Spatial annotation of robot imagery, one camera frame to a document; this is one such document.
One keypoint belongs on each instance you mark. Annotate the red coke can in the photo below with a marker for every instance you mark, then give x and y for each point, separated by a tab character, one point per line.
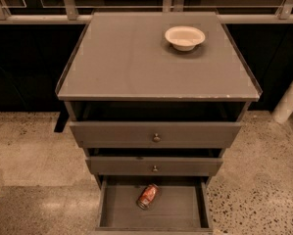
148	196

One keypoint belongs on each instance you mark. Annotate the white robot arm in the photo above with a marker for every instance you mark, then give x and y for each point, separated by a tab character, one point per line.
284	108

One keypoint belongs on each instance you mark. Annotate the grey drawer cabinet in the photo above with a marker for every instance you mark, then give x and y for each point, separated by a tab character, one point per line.
125	70

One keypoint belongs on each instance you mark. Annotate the brass top drawer knob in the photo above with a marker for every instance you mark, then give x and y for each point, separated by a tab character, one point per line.
156	138

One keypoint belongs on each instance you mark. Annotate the grey top drawer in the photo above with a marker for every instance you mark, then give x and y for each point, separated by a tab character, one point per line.
139	134

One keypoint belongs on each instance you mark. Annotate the grey drawer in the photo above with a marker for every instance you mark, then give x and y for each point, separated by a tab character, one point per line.
139	134
181	208
143	166

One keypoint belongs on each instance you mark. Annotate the grey middle drawer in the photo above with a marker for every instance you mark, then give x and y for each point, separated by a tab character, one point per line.
143	166

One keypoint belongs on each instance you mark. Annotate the grey bottom drawer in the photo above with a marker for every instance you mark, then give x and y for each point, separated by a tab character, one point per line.
181	208

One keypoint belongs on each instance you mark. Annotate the metal window railing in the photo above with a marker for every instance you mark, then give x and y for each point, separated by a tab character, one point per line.
80	11

